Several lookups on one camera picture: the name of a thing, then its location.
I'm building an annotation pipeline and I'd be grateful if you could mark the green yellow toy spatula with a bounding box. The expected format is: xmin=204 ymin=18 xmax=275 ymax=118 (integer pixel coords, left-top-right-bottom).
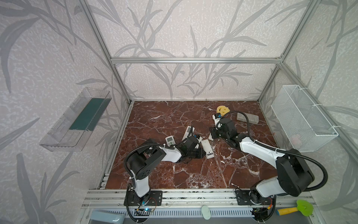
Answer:
xmin=277 ymin=200 xmax=314 ymax=217

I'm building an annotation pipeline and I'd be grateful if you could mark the right black cable conduit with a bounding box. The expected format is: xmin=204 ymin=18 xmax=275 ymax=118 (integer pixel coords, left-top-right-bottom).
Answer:
xmin=216 ymin=111 xmax=328 ymax=192

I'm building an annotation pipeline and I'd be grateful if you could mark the clear plastic box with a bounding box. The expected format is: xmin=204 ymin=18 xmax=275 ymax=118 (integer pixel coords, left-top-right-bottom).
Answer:
xmin=236 ymin=113 xmax=259 ymax=125

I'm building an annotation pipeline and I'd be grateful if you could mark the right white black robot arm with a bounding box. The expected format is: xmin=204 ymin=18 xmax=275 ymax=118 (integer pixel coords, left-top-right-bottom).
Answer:
xmin=211 ymin=114 xmax=328 ymax=198

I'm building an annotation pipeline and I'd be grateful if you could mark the white wire basket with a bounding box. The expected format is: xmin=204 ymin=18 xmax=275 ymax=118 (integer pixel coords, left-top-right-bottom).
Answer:
xmin=271 ymin=85 xmax=338 ymax=152

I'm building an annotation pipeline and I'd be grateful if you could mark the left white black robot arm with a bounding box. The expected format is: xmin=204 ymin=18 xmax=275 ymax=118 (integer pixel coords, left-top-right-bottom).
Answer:
xmin=124 ymin=135 xmax=206 ymax=199

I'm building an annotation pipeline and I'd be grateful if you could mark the yellow smiley sponge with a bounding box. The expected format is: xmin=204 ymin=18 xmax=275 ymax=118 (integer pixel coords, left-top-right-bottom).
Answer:
xmin=216 ymin=105 xmax=230 ymax=116

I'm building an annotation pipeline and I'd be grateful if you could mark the pale green oval object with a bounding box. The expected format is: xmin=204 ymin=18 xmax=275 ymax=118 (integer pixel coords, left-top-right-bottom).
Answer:
xmin=201 ymin=205 xmax=211 ymax=220

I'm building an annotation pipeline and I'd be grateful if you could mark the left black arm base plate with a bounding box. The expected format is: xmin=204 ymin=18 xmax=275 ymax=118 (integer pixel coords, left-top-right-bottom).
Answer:
xmin=124 ymin=189 xmax=163 ymax=206

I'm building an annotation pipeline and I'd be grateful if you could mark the clear plastic wall shelf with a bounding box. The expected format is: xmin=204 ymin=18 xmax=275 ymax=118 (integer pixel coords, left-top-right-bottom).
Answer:
xmin=39 ymin=87 xmax=112 ymax=152

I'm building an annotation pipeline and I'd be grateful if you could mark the light blue tray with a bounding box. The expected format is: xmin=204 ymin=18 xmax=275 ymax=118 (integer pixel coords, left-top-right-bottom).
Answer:
xmin=89 ymin=211 xmax=125 ymax=224

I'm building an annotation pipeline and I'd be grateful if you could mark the white remote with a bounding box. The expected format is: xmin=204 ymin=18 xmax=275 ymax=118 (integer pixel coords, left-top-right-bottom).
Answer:
xmin=182 ymin=126 xmax=195 ymax=140
xmin=201 ymin=139 xmax=214 ymax=159
xmin=165 ymin=135 xmax=176 ymax=147

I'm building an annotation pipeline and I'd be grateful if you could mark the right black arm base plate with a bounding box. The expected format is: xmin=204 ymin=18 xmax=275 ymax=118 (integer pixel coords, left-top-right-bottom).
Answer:
xmin=235 ymin=189 xmax=274 ymax=206

